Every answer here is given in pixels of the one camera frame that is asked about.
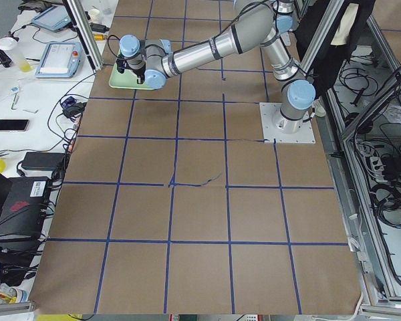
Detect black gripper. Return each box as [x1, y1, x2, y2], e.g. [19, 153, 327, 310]
[116, 55, 146, 84]

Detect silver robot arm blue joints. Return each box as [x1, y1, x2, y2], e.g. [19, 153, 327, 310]
[116, 1, 315, 121]

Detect light green tray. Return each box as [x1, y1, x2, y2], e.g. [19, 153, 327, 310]
[109, 62, 152, 90]

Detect white paper cup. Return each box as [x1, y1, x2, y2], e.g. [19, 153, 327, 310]
[88, 8, 102, 23]

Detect teach pendant tablet near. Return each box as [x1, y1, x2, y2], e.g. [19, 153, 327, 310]
[35, 41, 82, 78]

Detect teach pendant tablet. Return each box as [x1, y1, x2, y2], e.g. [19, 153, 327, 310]
[31, 5, 71, 32]
[35, 41, 82, 78]

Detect teach pendant tablet far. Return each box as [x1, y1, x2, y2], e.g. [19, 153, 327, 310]
[31, 5, 71, 32]

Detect plastic bottle yellow liquid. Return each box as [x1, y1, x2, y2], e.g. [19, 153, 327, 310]
[0, 37, 31, 72]

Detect black smartphone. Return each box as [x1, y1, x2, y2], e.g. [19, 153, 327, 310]
[0, 119, 29, 132]

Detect black power adapter brick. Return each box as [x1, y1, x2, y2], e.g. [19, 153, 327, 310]
[17, 152, 64, 177]

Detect black computer box red logo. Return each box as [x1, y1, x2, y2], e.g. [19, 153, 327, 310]
[0, 177, 51, 238]

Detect aluminium frame post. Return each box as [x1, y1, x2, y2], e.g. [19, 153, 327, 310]
[63, 0, 103, 71]

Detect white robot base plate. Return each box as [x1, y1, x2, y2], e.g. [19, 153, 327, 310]
[259, 102, 315, 144]

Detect black jacket on frame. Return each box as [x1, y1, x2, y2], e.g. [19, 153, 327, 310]
[294, 1, 375, 98]

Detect aluminium frame rail right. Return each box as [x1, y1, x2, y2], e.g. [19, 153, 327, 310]
[327, 86, 401, 320]

